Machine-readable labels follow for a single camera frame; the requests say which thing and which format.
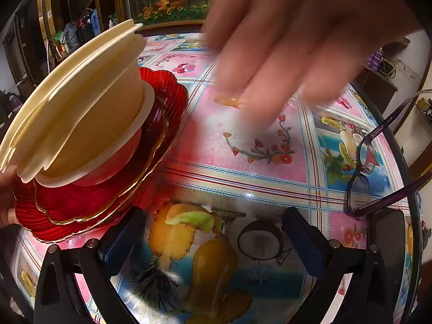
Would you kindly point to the purple eyeglasses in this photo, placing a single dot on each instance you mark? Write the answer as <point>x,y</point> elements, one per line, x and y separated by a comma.
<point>368,207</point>

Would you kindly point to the purple box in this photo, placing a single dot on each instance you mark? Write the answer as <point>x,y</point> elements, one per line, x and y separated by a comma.
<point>375,59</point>

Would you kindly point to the person's left hand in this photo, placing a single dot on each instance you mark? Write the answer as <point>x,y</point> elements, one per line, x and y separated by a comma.
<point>6,195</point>

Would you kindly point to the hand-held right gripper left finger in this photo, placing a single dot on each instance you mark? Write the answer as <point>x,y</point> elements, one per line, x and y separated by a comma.
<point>114,253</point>

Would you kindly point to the small wooden side table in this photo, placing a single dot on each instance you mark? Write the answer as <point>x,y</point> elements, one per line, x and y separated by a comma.
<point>374,84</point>

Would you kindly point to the small red gold-rimmed plate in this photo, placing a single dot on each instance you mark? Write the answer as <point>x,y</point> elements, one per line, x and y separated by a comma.
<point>101,200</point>

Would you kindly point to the wooden sideboard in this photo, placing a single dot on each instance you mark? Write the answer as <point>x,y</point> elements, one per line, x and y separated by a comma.
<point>175,27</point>

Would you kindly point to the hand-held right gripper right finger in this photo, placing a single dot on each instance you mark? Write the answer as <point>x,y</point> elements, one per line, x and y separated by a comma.
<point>305,243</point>

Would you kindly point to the large red plate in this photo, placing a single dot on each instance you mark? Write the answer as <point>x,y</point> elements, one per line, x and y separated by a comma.
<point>172,91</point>

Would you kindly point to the printed fruit tablecloth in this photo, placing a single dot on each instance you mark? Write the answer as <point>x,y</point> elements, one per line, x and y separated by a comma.
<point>236,175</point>

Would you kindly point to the person's right hand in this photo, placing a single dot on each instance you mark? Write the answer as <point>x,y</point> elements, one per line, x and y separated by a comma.
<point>303,23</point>

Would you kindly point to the round black-rimmed table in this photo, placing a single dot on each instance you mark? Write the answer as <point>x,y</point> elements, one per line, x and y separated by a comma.
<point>418,216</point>

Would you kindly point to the black phone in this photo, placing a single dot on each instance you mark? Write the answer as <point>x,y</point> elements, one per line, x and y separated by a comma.
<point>388,226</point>

